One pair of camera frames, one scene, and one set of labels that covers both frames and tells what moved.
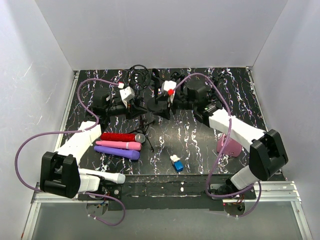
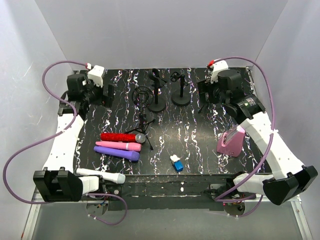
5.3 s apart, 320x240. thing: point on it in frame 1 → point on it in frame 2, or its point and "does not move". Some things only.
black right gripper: [164, 113] → [206, 87]
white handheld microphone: [119, 178] does not move
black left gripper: [134, 110] → [106, 100]
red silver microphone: [139, 137] does not move
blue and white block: [177, 163] does not move
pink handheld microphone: [120, 144] does not move
